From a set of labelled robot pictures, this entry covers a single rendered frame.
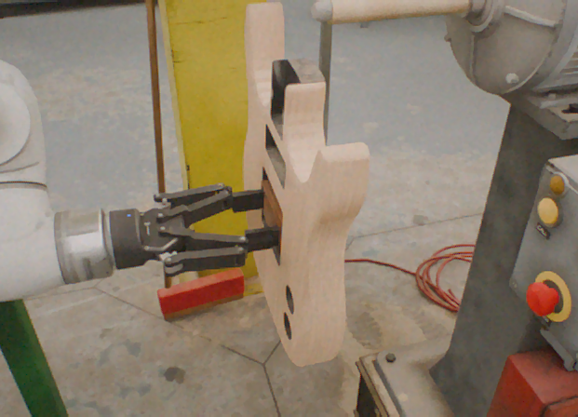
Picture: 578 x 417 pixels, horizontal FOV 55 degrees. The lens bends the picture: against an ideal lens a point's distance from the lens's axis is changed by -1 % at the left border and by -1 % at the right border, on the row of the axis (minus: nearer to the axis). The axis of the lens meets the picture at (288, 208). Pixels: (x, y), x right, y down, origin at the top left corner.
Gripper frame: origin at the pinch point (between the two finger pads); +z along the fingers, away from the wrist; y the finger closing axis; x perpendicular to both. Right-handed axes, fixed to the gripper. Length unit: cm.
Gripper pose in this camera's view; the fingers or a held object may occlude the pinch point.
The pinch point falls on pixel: (268, 216)
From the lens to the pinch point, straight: 74.8
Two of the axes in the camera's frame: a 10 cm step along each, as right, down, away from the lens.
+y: 2.8, 6.5, -7.1
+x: 0.5, -7.5, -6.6
